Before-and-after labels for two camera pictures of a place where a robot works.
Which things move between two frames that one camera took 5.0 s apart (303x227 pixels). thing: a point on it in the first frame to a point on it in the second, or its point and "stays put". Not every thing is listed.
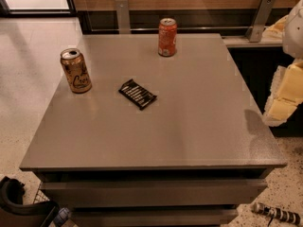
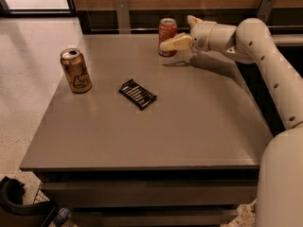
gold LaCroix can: x=76 y=69 stays put
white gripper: x=294 y=32 to x=202 y=35
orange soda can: x=167 y=37 stays put
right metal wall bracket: x=259 y=20 stays put
